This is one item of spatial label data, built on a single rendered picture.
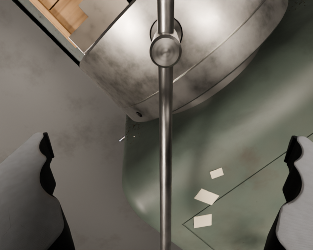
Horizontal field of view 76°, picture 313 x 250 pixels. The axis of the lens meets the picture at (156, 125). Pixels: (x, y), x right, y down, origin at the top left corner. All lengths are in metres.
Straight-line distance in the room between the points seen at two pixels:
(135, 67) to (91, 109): 1.34
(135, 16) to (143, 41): 0.03
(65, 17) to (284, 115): 0.51
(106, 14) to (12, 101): 1.43
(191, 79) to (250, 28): 0.08
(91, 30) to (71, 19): 0.24
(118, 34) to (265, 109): 0.19
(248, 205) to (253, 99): 0.15
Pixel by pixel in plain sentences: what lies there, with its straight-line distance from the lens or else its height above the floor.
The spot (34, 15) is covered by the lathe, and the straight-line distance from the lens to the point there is 0.99.
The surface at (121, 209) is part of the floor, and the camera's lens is 2.08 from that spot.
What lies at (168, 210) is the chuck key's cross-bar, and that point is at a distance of 0.22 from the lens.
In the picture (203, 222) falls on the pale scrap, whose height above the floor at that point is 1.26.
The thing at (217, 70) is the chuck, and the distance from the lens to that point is 0.24.
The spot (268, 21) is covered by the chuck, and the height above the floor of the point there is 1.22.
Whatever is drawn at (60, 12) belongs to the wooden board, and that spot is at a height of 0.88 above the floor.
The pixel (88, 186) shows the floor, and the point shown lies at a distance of 1.93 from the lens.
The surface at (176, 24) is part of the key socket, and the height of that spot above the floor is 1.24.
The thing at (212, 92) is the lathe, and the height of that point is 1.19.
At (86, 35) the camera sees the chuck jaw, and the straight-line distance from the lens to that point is 0.36.
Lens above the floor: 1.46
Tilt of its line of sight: 66 degrees down
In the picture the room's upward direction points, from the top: 163 degrees clockwise
